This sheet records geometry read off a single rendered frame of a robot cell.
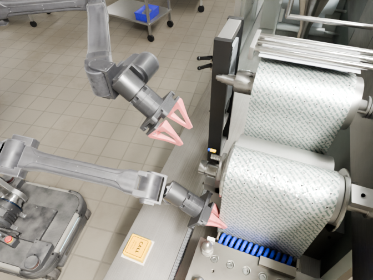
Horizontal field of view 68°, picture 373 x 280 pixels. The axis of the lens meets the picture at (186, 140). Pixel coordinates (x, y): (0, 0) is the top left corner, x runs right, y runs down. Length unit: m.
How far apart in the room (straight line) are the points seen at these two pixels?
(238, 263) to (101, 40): 0.69
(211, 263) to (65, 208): 1.31
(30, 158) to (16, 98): 2.63
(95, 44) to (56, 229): 1.36
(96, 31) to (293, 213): 0.67
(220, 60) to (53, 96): 2.61
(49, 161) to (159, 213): 0.43
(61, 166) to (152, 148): 1.68
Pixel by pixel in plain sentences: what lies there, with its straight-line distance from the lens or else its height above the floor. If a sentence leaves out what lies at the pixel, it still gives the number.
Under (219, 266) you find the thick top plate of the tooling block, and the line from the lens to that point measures 0.83.
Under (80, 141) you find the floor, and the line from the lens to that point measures 2.64.
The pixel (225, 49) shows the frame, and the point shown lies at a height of 1.42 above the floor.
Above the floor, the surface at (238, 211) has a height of 1.17.
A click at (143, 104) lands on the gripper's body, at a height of 1.42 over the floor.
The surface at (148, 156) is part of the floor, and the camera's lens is 2.36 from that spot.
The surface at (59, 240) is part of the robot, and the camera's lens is 1.88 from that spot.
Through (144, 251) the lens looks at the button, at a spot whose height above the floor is 0.92.
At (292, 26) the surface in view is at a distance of 1.53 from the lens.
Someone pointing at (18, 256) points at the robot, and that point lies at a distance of 1.94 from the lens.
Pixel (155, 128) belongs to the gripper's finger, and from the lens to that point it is 0.61.
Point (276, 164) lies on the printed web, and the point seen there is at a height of 1.31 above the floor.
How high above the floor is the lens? 1.82
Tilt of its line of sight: 48 degrees down
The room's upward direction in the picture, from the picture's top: 2 degrees counter-clockwise
